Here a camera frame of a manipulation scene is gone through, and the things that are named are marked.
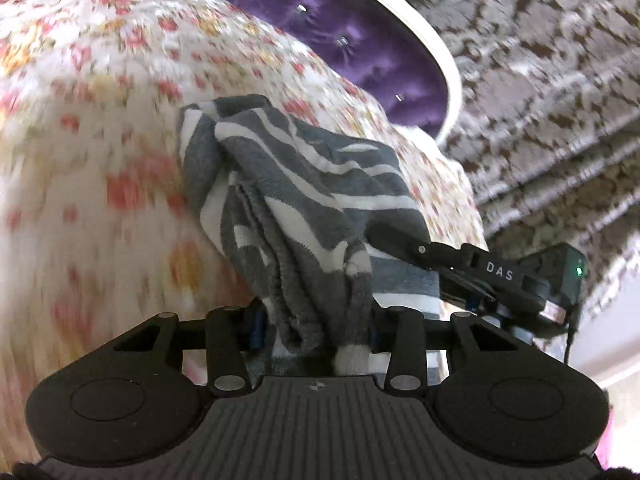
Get grey white striped garment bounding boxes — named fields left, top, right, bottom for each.
left=177, top=94, right=442, bottom=377

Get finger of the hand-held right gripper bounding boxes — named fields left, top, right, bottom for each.
left=366, top=224, right=467, bottom=281

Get purple tufted headboard cream frame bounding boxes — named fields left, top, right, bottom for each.
left=165, top=0, right=463, bottom=147

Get floral bedsheet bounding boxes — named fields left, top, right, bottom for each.
left=0, top=0, right=491, bottom=466

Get black cable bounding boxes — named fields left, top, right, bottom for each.
left=563, top=324, right=582, bottom=365

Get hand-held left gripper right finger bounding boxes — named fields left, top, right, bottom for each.
left=369, top=305, right=534, bottom=394

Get brown grey patterned carpet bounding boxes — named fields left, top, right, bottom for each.
left=370, top=0, right=640, bottom=311

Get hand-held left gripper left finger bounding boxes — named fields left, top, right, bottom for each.
left=113, top=305, right=267, bottom=397

